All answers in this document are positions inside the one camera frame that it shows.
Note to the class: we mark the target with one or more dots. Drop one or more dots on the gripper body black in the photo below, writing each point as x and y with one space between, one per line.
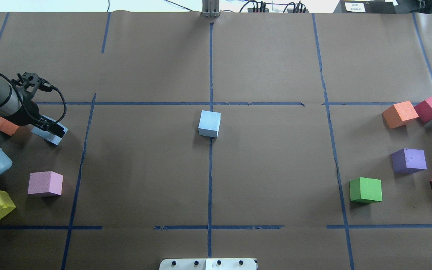
27 113

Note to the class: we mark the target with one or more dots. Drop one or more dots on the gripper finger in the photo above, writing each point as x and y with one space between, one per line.
52 129

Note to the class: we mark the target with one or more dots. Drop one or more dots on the light blue foam block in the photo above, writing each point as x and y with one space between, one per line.
54 140
209 123

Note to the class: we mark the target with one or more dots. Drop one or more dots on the orange foam block left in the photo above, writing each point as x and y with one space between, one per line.
7 127

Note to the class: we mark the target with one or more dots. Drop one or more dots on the pink foam block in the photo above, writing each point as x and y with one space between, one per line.
45 184

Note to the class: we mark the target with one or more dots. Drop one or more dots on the green foam block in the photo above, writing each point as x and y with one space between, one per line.
365 190

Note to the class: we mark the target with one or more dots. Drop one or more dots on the orange foam block right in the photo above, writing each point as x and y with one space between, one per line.
400 114

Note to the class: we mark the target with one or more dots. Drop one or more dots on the purple foam block right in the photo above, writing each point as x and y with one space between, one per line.
408 161

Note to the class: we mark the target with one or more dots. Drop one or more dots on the red foam block near orange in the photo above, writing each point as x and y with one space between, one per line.
424 110

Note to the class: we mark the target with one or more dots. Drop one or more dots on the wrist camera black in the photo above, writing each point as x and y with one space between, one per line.
29 82

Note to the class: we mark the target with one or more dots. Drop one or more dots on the aluminium frame post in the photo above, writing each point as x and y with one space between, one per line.
210 9

